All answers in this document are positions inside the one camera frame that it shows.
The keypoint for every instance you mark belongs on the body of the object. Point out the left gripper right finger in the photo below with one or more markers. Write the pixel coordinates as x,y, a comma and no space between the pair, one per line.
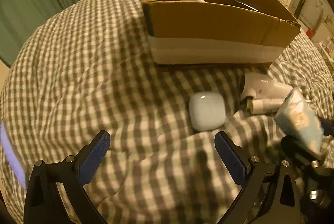
268,191

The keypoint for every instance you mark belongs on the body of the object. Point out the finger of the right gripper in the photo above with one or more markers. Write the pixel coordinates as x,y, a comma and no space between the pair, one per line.
327,125
297,152

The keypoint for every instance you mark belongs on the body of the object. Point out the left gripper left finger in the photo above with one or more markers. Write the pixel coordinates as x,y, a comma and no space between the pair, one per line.
43,203

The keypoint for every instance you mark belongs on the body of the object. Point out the blue tissue packet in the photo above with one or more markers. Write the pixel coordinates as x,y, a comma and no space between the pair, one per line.
297,119

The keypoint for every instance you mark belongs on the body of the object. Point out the white hair dryer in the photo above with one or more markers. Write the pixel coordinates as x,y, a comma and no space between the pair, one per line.
261,94

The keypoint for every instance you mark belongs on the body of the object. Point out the light blue earbuds case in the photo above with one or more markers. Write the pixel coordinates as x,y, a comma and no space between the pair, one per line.
207,111

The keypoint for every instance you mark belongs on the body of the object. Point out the brown cardboard box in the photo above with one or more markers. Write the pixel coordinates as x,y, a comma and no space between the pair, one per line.
187,33

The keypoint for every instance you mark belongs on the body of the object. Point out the smartphone with lit screen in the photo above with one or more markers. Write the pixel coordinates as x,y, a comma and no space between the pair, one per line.
12,158

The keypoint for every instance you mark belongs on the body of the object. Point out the red bottle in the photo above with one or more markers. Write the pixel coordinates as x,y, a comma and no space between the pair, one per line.
310,33

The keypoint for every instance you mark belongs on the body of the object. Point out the grey white checkered duvet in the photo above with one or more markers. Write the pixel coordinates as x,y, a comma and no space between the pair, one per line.
89,68

